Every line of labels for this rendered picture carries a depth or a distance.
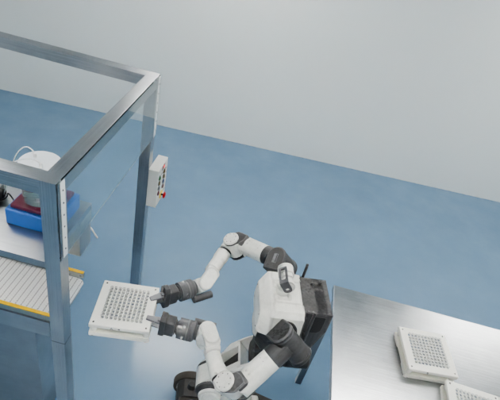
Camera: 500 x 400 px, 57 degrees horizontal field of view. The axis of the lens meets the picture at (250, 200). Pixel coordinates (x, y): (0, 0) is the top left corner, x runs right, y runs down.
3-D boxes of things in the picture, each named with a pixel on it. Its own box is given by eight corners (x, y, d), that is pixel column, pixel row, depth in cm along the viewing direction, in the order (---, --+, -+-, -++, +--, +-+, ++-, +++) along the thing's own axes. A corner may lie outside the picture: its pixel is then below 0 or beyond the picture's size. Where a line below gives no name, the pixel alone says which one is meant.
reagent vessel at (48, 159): (71, 191, 188) (69, 152, 177) (51, 213, 175) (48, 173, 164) (34, 182, 188) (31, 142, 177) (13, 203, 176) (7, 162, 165)
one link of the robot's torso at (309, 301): (305, 312, 227) (326, 261, 206) (314, 375, 200) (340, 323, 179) (246, 305, 223) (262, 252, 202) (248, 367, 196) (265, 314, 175)
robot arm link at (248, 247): (234, 225, 230) (268, 239, 216) (242, 242, 239) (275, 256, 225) (219, 240, 225) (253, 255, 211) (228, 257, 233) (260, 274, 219)
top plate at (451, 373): (442, 336, 237) (444, 334, 236) (457, 379, 217) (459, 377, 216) (397, 328, 235) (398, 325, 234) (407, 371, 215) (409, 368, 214)
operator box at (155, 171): (164, 192, 285) (168, 156, 270) (155, 208, 271) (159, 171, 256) (155, 189, 285) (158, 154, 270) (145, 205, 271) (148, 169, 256)
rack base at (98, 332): (88, 335, 189) (88, 331, 188) (104, 290, 209) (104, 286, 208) (148, 342, 192) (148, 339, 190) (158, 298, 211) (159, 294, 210)
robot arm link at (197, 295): (186, 278, 208) (209, 271, 215) (178, 282, 217) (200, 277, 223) (194, 302, 206) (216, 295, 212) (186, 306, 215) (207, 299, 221)
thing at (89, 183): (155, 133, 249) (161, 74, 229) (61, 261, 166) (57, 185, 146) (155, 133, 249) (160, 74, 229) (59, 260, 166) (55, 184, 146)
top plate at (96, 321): (88, 327, 186) (88, 324, 185) (104, 282, 206) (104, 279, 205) (148, 335, 189) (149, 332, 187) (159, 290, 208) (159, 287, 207)
